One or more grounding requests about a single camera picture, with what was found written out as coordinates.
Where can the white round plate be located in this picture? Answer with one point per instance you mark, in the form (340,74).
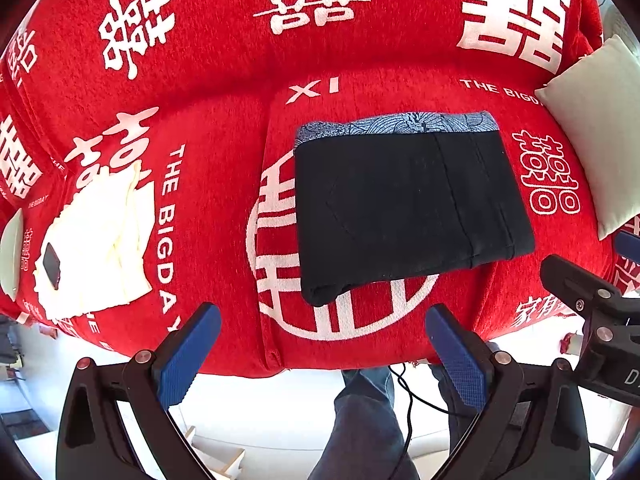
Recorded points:
(11,255)

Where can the cream folded cloth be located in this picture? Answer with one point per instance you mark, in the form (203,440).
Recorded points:
(105,250)

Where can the black phone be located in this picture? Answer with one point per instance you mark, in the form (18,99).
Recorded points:
(52,266)

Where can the white cardboard box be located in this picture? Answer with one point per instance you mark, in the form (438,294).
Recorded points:
(215,455)

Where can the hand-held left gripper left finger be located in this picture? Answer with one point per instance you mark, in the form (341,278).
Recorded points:
(187,360)

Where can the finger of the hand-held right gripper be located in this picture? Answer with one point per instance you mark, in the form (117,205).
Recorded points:
(575,282)
(631,245)

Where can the cream pillow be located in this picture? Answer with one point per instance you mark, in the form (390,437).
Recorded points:
(597,125)

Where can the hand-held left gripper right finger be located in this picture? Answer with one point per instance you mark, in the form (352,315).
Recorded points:
(457,357)

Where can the black pants patterned blue waistband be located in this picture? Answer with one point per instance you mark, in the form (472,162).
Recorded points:
(400,200)

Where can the red printed blanket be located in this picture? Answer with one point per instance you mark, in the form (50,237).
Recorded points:
(210,85)

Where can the person's leg in jeans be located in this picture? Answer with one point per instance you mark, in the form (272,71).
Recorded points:
(459,435)
(360,430)

